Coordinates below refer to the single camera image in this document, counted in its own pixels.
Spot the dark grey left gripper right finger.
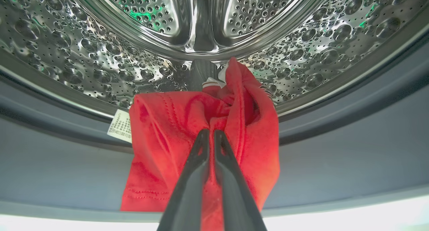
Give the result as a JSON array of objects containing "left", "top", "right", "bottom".
[{"left": 214, "top": 129, "right": 268, "bottom": 231}]

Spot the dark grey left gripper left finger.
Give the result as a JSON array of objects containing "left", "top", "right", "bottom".
[{"left": 157, "top": 129, "right": 211, "bottom": 231}]

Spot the red basketball jersey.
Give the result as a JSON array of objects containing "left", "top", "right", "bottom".
[{"left": 107, "top": 57, "right": 281, "bottom": 231}]

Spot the white washing machine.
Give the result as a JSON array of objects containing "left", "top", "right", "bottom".
[{"left": 0, "top": 0, "right": 429, "bottom": 231}]

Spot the grey rubber door gasket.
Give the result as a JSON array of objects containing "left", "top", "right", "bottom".
[{"left": 0, "top": 33, "right": 429, "bottom": 221}]

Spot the steel washing machine drum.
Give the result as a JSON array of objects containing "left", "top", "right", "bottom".
[{"left": 0, "top": 0, "right": 429, "bottom": 124}]

